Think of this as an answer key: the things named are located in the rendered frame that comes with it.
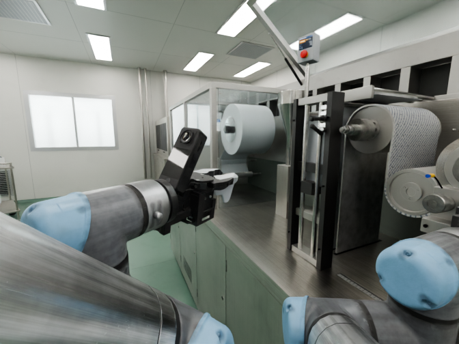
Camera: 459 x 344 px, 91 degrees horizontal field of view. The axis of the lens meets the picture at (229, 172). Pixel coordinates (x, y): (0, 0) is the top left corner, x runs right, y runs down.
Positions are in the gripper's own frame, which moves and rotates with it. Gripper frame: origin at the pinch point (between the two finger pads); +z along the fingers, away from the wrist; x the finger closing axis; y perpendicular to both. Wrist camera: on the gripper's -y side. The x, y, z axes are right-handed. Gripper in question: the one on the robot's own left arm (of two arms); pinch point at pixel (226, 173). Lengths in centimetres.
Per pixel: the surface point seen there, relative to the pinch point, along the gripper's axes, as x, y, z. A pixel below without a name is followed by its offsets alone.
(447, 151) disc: 41.2, -10.7, 26.0
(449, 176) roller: 42.7, -5.3, 25.2
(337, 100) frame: 15.8, -20.5, 28.7
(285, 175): -6, 12, 67
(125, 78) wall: -456, -75, 281
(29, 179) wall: -530, 148, 124
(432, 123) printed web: 41, -18, 49
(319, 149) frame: 13.6, -6.1, 30.5
